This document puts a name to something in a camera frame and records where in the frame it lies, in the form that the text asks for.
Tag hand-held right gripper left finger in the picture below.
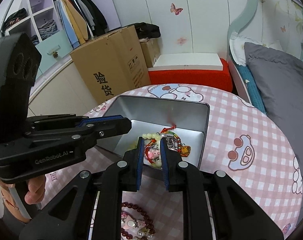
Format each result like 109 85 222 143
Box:
19 138 145 240

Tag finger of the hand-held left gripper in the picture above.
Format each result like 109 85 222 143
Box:
24 118 132 153
27 114 125 131

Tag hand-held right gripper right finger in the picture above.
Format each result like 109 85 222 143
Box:
160 139 284 240

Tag pink pig charm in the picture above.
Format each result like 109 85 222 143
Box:
145 142 162 162

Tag silver metal charm bracelet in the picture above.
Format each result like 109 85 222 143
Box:
163 134 183 153

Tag red knot gold pendant charm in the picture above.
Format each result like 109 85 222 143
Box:
159 125 192 158

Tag pale green bead bracelet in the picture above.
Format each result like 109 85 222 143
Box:
138 133 165 168

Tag dark red bead bracelet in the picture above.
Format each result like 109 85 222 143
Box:
120 201 157 240

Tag silver metal tin box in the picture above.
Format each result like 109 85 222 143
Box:
105 95 210 178

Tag person's left forearm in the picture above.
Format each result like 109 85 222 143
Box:
0 170 30 225

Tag person's left hand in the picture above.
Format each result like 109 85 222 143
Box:
24 175 46 205

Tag cream lower cabinet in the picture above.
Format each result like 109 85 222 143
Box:
27 55 102 118

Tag large cardboard box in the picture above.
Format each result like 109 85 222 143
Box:
70 25 152 104

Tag pale teal drawer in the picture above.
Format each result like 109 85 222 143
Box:
34 29 74 74

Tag folded blue jeans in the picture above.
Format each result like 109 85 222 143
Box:
38 19 59 40

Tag dark folded clothes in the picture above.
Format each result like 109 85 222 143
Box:
3 8 28 34

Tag pink checked cartoon tablecloth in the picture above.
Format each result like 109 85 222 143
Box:
40 84 303 240

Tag small cardboard box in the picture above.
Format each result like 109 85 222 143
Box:
139 40 162 68

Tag red storage bench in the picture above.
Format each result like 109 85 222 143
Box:
148 58 234 93

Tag lilac wardrobe shelf unit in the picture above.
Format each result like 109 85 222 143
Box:
2 0 122 46

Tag row of hanging clothes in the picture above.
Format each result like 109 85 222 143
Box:
53 0 108 49

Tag black folded clothes pile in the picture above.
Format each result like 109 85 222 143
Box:
134 22 161 40

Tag teal knitted blanket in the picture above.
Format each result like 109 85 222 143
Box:
236 65 267 114

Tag white pillow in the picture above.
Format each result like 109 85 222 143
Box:
229 31 283 67

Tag grey duvet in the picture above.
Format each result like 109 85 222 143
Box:
244 42 303 188

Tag red string bracelet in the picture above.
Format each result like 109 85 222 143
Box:
1 191 20 211

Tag pink brown butterfly wall sticker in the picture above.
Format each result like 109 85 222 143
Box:
170 3 183 15

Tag pale green curved bed frame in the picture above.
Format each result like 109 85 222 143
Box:
226 0 260 63

